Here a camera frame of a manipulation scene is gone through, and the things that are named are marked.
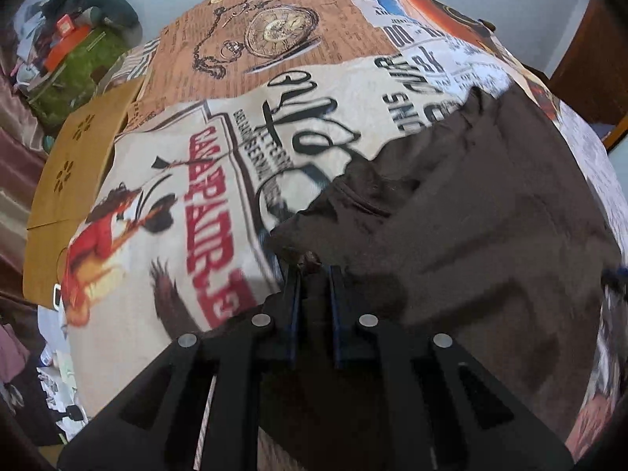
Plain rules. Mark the wooden door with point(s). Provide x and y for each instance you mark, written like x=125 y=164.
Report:
x=592 y=76

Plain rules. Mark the wooden lap desk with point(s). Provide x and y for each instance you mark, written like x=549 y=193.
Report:
x=69 y=184

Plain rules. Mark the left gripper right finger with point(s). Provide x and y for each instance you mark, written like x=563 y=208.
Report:
x=445 y=410

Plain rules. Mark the brown t-shirt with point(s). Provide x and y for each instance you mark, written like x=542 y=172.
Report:
x=482 y=227

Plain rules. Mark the printed patchwork bedspread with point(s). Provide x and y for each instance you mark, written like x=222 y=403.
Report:
x=253 y=108

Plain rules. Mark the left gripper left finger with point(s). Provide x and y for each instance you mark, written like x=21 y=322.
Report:
x=196 y=406

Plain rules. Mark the pink striped curtain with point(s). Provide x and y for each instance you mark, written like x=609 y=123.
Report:
x=22 y=160

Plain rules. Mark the grey plush pillow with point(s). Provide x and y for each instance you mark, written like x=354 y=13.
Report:
x=118 y=15

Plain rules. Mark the orange box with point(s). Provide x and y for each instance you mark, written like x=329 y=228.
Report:
x=71 y=35

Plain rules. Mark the green storage box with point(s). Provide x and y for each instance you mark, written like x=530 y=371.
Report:
x=73 y=82

